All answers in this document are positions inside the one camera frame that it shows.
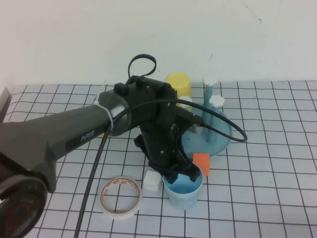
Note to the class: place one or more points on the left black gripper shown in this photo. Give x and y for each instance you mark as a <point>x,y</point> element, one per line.
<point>158,148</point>

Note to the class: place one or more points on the light blue plastic cup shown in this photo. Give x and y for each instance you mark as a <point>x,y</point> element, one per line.
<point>183,199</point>

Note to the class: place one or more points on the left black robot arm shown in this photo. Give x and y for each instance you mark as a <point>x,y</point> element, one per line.
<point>49,138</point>

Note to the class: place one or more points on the teal cup stand white caps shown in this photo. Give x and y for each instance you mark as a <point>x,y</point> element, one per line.
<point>218,146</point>

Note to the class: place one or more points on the yellow plastic cup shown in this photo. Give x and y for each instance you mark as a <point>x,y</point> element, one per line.
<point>178,81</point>

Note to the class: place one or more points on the orange foam block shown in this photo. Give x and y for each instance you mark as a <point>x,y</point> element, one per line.
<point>201,162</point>

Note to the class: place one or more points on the white foam cube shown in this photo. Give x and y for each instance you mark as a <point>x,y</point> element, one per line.
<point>151,183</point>

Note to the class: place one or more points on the white tape roll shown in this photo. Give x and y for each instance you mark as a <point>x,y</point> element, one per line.
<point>121,215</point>

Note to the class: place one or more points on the grey checkered tablecloth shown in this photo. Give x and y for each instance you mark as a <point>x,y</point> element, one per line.
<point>260,173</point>

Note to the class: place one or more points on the white zip tie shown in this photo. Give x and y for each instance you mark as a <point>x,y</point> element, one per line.
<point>109,116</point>

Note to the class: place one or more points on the grey table frame edge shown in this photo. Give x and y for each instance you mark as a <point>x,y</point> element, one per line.
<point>3,104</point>

